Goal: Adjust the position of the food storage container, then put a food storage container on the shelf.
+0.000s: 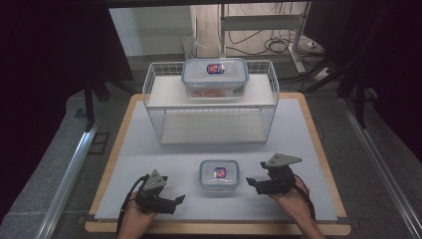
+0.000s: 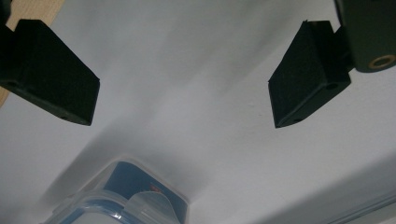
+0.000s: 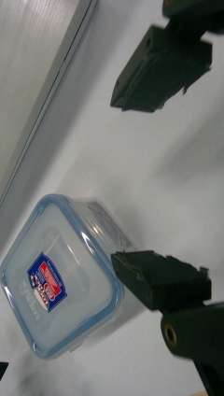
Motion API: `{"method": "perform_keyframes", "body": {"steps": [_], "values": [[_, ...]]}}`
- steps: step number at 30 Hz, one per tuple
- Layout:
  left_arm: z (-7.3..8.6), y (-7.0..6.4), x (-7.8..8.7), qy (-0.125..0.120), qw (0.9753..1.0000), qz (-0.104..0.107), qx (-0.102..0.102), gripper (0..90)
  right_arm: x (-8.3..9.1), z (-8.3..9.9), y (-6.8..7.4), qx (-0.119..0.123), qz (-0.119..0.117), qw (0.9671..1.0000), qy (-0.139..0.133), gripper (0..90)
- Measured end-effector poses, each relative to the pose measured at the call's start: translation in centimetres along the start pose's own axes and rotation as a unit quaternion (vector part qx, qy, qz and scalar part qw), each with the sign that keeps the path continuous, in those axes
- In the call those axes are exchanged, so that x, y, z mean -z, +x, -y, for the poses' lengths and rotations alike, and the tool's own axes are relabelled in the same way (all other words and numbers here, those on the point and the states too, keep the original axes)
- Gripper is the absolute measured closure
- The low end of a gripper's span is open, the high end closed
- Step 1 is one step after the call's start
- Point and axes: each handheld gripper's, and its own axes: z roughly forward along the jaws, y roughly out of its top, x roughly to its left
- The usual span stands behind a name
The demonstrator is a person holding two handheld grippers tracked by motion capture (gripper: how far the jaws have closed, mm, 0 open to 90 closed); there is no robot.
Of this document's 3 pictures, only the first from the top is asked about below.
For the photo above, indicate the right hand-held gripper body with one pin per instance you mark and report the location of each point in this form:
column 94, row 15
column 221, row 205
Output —
column 278, row 179

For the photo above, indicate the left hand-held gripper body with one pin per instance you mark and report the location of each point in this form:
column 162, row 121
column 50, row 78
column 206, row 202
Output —
column 154, row 195

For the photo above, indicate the small clear plastic food container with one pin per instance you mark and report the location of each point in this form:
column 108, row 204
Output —
column 219, row 176

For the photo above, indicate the large clear plastic food container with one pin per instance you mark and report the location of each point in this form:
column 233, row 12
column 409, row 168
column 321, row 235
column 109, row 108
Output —
column 215, row 79

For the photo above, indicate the person's left hand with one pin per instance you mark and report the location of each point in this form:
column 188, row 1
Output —
column 139, row 215

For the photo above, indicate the person's right hand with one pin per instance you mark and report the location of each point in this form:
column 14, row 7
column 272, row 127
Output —
column 292, row 202

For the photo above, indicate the light grey table mat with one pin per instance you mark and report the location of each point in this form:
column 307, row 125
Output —
column 139, row 166

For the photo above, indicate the dark floor plate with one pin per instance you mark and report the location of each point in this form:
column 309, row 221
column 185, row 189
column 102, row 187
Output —
column 99, row 143

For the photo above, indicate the black tripod stand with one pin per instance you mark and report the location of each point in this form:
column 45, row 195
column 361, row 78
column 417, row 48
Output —
column 360, row 96
column 91, row 96

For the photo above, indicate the white power strip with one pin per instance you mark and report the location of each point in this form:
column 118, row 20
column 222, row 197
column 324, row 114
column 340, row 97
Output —
column 315, row 46

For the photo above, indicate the clear plastic bin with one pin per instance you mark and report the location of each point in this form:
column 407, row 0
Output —
column 189, row 46

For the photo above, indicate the dark curtain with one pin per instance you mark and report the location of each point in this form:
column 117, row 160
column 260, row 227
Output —
column 394, row 66
column 40, row 83

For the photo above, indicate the aluminium floor rail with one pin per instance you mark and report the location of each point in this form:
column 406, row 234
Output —
column 66, row 186
column 381, row 166

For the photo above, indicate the white metal desk frame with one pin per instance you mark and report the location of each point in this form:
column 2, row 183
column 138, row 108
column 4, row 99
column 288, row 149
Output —
column 258, row 21

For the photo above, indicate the white wall panel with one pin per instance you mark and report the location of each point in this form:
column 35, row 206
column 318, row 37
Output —
column 149, row 30

